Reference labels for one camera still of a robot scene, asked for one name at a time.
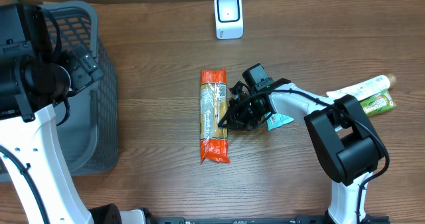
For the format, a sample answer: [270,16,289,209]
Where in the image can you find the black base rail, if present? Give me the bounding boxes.
[139,206,389,224]

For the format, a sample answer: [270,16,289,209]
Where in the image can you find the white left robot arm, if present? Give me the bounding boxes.
[1,45,145,223]

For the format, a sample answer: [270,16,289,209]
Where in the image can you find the green snack packet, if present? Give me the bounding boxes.
[360,90,396,116]

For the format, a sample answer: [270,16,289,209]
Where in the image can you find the orange noodle package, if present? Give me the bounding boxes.
[200,68,230,163]

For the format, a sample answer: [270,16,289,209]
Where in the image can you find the white tube with gold cap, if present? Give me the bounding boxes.
[326,74,397,101]

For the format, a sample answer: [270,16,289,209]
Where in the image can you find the teal tissue packet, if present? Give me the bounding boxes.
[264,112,294,131]

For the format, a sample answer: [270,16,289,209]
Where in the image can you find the white barcode scanner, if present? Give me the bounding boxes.
[214,0,244,40]

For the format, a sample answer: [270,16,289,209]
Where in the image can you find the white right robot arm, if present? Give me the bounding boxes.
[218,78,390,223]

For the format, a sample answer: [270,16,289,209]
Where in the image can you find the grey plastic shopping basket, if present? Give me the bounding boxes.
[0,0,119,182]

